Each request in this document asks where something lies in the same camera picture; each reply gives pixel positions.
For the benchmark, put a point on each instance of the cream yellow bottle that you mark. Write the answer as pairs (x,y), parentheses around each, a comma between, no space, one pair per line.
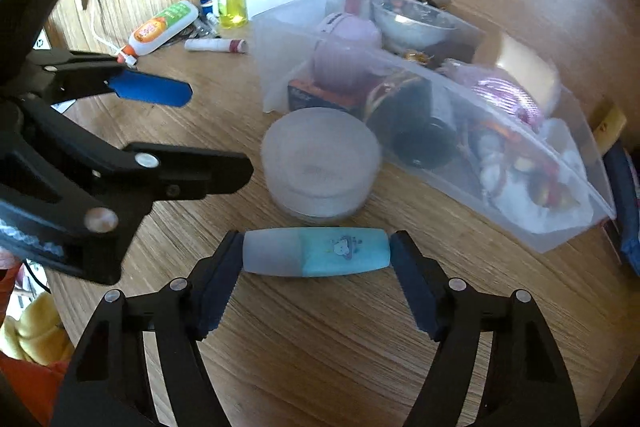
(612,127)

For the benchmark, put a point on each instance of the orange black small box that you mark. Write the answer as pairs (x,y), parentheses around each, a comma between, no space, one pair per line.
(320,96)

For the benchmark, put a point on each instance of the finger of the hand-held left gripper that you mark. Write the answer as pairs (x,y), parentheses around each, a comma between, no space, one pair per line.
(190,177)
(150,89)

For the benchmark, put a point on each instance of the white cardboard box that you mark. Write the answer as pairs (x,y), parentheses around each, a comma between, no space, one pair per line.
(47,39)

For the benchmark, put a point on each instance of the white orange lotion tube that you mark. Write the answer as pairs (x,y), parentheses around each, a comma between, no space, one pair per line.
(165,24)

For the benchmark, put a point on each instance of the round frosted jar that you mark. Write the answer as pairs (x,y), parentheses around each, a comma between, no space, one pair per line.
(320,167)

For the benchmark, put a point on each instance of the orange cloth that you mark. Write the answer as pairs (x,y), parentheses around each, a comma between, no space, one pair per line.
(30,387)

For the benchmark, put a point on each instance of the dark metal clips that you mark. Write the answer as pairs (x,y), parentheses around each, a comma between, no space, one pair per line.
(202,26)

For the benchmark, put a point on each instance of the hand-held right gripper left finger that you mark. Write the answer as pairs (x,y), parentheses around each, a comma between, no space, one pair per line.
(220,287)

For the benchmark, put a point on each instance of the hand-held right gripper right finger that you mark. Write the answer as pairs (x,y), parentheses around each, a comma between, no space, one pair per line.
(415,287)

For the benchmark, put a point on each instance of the white lip balm stick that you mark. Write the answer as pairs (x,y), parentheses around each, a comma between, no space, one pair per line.
(210,45)

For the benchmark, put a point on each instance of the light blue frosted bottle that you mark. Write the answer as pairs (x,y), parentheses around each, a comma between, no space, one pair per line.
(320,252)

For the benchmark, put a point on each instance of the pink frosted jar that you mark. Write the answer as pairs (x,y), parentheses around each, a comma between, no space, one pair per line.
(345,57)

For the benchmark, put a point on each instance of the yellow plush toy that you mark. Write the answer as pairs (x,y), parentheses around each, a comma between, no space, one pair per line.
(35,332)

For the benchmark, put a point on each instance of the blue zip pouch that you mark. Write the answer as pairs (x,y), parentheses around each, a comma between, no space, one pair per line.
(625,207)

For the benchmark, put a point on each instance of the clear plastic storage box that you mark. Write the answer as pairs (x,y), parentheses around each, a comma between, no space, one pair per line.
(280,52)

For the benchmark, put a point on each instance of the black round case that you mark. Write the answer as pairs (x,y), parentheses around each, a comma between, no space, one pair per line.
(420,142)

